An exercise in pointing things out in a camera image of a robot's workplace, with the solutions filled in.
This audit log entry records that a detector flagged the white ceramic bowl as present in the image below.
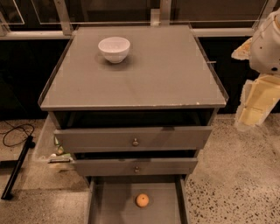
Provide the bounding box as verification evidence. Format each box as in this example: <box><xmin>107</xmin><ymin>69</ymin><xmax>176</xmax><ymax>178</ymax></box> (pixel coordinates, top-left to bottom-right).
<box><xmin>98</xmin><ymin>37</ymin><xmax>130</xmax><ymax>64</ymax></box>

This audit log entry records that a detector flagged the grey bottom drawer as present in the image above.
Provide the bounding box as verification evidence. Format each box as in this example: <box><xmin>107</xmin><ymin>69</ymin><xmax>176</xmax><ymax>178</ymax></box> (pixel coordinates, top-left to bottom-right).
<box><xmin>87</xmin><ymin>175</ymin><xmax>191</xmax><ymax>224</ymax></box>

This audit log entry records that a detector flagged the orange round fruit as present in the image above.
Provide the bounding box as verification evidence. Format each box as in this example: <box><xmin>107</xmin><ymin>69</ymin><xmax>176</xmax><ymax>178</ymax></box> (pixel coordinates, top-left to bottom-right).
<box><xmin>136</xmin><ymin>193</ymin><xmax>150</xmax><ymax>207</ymax></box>

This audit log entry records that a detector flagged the metal railing frame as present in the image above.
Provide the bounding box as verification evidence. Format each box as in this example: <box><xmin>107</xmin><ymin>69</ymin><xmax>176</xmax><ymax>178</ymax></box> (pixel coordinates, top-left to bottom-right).
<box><xmin>0</xmin><ymin>0</ymin><xmax>280</xmax><ymax>39</ymax></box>

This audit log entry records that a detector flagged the black cable on floor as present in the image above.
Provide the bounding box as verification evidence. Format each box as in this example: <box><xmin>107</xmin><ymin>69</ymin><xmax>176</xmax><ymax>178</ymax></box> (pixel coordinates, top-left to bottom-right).
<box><xmin>0</xmin><ymin>120</ymin><xmax>36</xmax><ymax>148</ymax></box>

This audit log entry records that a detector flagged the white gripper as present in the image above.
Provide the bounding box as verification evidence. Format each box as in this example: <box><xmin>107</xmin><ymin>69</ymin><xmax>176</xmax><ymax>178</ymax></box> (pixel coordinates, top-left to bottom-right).
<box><xmin>231</xmin><ymin>9</ymin><xmax>280</xmax><ymax>131</ymax></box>

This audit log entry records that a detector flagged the black stand leg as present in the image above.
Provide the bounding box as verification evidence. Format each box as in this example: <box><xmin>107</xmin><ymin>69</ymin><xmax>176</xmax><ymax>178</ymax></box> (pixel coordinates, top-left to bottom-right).
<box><xmin>1</xmin><ymin>136</ymin><xmax>36</xmax><ymax>200</ymax></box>

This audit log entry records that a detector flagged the grey top drawer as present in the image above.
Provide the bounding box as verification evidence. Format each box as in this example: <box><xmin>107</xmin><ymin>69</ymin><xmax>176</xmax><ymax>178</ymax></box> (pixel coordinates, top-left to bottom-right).
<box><xmin>54</xmin><ymin>126</ymin><xmax>212</xmax><ymax>153</ymax></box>

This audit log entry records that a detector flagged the grey drawer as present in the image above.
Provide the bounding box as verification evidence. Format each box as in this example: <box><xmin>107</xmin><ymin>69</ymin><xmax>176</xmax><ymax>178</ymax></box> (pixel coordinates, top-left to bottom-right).
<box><xmin>54</xmin><ymin>126</ymin><xmax>212</xmax><ymax>153</ymax></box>
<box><xmin>87</xmin><ymin>175</ymin><xmax>191</xmax><ymax>224</ymax></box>
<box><xmin>73</xmin><ymin>157</ymin><xmax>198</xmax><ymax>176</ymax></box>

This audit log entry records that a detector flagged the grey drawer cabinet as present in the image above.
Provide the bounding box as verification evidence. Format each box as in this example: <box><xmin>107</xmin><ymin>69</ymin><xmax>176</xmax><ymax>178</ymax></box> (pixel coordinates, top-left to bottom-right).
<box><xmin>38</xmin><ymin>24</ymin><xmax>229</xmax><ymax>224</ymax></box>

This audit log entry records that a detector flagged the clear plastic bin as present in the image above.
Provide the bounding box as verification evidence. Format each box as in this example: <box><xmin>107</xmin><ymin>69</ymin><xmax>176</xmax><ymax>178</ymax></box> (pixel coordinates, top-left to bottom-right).
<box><xmin>33</xmin><ymin>117</ymin><xmax>73</xmax><ymax>164</ymax></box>

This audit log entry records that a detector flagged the grey middle drawer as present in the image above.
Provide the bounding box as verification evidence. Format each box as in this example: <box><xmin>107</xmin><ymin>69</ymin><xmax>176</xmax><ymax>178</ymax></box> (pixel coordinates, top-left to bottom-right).
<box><xmin>73</xmin><ymin>157</ymin><xmax>198</xmax><ymax>176</ymax></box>

